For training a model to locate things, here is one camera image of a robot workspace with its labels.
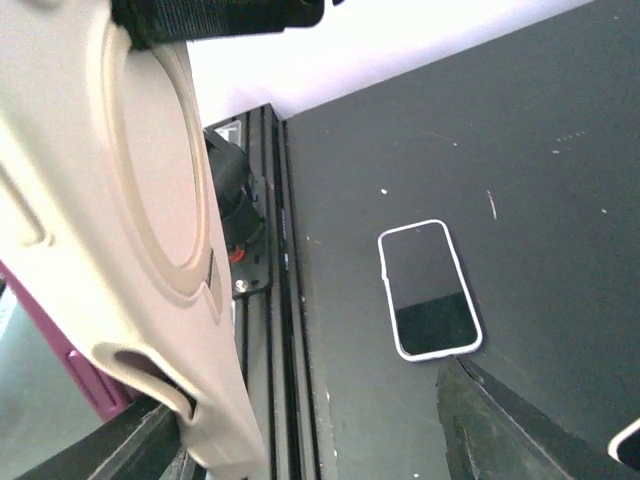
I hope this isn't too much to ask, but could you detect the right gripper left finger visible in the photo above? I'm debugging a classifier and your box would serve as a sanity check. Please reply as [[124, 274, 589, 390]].
[[20, 402, 198, 480]]

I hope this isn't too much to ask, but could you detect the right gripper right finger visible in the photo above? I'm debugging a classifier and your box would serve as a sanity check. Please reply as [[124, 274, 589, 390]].
[[437, 357, 635, 479]]

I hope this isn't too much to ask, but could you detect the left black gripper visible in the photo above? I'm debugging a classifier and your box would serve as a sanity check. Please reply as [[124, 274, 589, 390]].
[[111, 0, 324, 50]]

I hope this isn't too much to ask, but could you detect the phone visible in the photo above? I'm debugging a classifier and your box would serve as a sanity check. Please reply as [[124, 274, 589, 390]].
[[377, 219, 484, 363], [607, 418, 640, 472], [1, 1, 266, 479]]

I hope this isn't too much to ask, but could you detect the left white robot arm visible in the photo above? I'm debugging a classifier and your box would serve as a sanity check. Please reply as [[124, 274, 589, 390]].
[[111, 1, 324, 247]]

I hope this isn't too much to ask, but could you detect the phone in lilac case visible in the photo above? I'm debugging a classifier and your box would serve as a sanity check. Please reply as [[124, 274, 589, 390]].
[[377, 219, 484, 363]]

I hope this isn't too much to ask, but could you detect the phone in pink case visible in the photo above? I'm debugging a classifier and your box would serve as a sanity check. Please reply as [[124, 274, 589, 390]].
[[607, 418, 640, 472]]

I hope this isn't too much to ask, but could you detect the black table mat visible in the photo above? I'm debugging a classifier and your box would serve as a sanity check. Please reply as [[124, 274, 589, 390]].
[[286, 1, 639, 479]]

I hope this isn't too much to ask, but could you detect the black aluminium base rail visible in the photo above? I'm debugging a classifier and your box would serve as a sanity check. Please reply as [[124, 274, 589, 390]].
[[210, 104, 337, 479]]

